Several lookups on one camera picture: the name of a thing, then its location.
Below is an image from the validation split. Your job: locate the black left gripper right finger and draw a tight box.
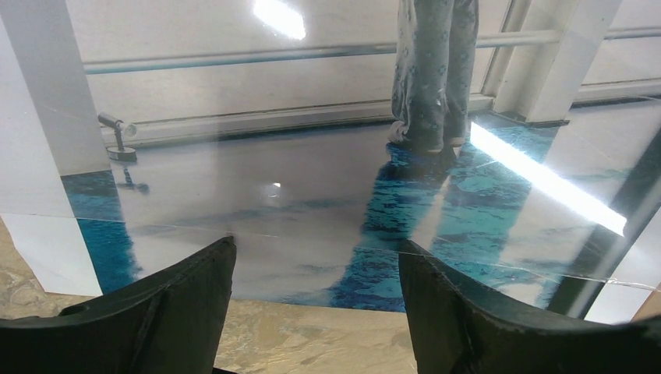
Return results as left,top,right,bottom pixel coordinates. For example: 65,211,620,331
398,240,660,373

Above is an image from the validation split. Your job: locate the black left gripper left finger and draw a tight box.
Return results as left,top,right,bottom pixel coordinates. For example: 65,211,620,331
1,237,237,373

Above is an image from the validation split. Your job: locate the glossy printed photo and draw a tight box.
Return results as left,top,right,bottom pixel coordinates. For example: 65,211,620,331
1,1,660,324

